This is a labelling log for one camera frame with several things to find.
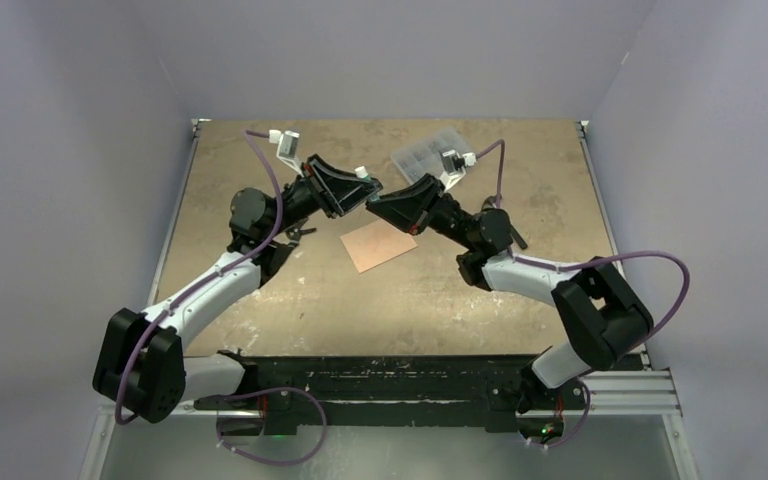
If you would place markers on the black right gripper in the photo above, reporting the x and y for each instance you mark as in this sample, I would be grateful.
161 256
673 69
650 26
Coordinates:
413 208

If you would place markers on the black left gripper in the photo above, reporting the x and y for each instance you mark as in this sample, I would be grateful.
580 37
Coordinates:
339 192

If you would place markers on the pink and cream envelope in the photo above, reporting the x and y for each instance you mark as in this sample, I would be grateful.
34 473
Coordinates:
376 243

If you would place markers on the green and white marker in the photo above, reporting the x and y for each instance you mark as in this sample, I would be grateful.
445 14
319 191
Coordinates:
372 180

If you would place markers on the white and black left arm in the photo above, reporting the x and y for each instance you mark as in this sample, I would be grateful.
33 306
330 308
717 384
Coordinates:
142 366

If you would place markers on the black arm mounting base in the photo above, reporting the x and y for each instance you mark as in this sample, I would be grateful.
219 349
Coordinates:
481 391

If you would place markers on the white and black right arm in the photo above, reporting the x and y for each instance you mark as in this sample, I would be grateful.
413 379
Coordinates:
603 318

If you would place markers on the black pruning shears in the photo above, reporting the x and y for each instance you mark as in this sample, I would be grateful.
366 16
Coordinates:
295 234

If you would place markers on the clear plastic organizer box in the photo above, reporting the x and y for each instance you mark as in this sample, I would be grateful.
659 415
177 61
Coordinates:
424 156

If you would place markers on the small black hammer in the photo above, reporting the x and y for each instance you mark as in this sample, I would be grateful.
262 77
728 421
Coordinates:
490 203

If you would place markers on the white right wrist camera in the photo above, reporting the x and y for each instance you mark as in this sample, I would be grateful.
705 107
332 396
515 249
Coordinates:
454 166

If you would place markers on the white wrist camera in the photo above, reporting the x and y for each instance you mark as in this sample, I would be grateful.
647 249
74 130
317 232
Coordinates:
286 148
454 166

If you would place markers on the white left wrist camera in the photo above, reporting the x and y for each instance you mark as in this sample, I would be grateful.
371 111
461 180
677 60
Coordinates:
286 148

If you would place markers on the aluminium extrusion frame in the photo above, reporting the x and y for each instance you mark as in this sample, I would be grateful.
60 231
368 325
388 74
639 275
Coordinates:
143 369

